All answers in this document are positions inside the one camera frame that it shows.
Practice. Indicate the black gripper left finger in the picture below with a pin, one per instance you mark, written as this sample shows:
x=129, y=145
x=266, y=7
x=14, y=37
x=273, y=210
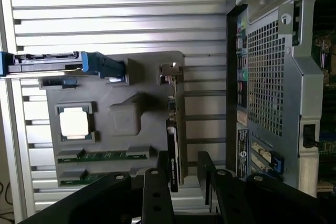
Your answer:
x=155, y=203

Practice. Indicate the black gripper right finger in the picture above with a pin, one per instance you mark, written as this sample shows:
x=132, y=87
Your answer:
x=225, y=203

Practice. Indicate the black graphics card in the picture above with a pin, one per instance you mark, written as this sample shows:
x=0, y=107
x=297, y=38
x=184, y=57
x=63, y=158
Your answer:
x=173, y=145

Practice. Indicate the blue expansion slot clip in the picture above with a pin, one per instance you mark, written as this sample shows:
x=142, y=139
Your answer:
x=278, y=163

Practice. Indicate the green RAM stick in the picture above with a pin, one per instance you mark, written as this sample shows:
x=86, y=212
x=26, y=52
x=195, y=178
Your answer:
x=78, y=178
x=105, y=155

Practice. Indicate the silver CPU chip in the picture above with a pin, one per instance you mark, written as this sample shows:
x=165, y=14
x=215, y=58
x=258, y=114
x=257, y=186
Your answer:
x=74, y=124

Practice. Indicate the gray parts rack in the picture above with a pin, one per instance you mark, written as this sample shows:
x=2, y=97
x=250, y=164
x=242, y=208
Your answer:
x=118, y=93

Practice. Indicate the gray open PC case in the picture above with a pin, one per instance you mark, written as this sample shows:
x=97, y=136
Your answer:
x=265, y=77

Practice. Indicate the hard disk in blue caddy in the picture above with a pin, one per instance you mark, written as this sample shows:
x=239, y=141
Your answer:
x=39, y=62

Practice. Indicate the green motherboard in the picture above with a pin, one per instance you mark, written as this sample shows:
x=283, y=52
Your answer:
x=328, y=51

